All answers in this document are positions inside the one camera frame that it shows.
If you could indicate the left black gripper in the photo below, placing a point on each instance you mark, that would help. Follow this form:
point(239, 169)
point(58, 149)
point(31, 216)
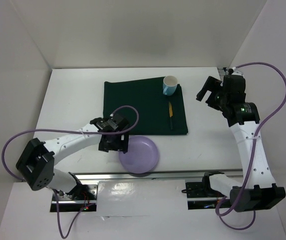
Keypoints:
point(120, 145)

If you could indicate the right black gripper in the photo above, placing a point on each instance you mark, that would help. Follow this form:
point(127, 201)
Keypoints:
point(211, 84)

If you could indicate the lilac plastic plate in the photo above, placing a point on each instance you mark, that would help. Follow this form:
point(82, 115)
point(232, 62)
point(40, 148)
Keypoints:
point(142, 155)

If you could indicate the blue mug white inside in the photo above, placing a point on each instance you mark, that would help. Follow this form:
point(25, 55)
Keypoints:
point(169, 85)

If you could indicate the gold knife green handle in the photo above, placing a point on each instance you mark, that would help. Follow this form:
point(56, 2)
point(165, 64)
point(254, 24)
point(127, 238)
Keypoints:
point(170, 115)

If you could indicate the dark green cloth napkin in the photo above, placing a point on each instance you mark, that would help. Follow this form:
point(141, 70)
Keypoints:
point(146, 96)

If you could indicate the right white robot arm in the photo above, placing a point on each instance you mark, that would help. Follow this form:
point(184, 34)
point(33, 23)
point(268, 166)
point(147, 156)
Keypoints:
point(259, 190)

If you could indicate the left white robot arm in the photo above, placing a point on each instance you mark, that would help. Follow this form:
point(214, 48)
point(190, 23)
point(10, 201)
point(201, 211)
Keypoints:
point(39, 158)

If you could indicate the aluminium rail front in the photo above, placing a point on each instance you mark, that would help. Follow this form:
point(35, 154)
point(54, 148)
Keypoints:
point(154, 175)

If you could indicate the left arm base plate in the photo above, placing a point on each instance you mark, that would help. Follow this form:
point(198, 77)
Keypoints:
point(85, 197)

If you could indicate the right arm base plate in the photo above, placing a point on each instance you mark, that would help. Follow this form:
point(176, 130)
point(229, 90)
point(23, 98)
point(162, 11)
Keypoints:
point(198, 198)

